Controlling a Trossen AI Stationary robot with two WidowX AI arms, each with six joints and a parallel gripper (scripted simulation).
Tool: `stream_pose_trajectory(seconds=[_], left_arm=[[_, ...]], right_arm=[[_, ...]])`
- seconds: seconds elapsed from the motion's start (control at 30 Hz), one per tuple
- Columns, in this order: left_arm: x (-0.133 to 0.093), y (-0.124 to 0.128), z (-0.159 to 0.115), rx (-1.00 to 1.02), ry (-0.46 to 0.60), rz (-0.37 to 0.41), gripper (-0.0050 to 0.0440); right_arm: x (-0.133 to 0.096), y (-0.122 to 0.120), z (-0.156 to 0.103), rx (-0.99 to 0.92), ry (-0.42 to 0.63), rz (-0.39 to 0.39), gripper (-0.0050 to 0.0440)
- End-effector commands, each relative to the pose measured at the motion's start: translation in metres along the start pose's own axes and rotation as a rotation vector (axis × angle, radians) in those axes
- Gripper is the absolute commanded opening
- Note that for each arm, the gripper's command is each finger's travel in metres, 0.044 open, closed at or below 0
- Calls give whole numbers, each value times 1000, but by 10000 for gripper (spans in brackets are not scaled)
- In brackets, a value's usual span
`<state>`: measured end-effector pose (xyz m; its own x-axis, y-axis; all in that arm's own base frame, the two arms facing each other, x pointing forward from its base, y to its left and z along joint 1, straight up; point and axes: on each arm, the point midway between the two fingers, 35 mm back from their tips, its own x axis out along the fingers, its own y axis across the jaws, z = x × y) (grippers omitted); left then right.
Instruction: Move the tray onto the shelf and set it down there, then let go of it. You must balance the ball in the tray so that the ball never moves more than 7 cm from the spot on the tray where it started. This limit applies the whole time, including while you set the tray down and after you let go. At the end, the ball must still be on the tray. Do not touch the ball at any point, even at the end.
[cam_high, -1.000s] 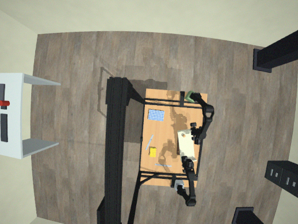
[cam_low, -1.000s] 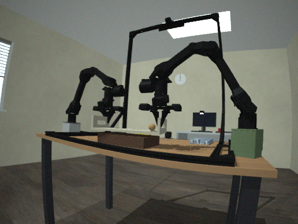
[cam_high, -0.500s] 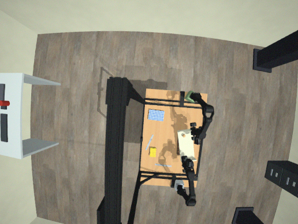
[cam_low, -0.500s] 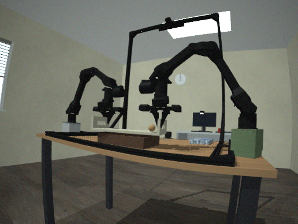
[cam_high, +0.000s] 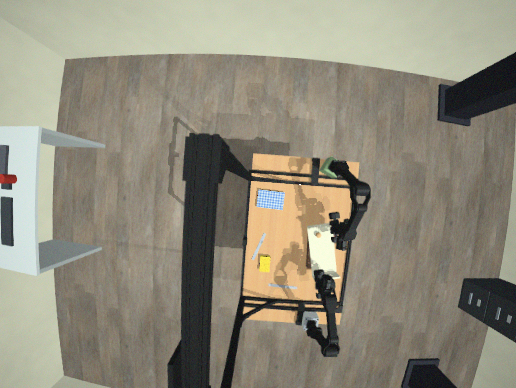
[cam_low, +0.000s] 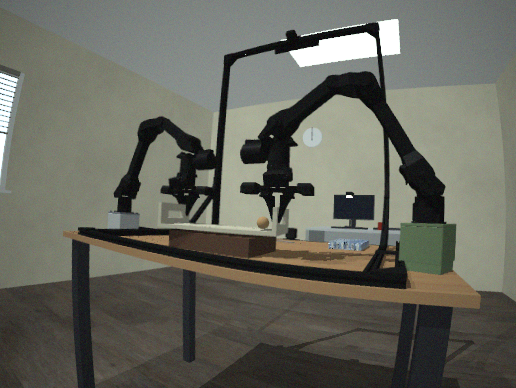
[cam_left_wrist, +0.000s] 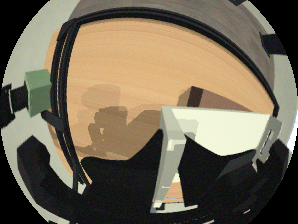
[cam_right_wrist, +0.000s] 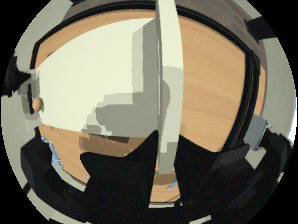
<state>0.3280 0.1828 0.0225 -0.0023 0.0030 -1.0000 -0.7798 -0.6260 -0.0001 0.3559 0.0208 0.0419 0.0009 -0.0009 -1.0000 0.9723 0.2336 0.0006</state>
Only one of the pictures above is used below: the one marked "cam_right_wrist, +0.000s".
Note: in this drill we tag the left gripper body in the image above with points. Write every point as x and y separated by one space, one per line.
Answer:
10 78

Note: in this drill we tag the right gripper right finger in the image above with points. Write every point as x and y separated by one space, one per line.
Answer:
194 165

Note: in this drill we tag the tan ball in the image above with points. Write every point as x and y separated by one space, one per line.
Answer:
37 104

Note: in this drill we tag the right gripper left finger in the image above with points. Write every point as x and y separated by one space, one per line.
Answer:
138 167

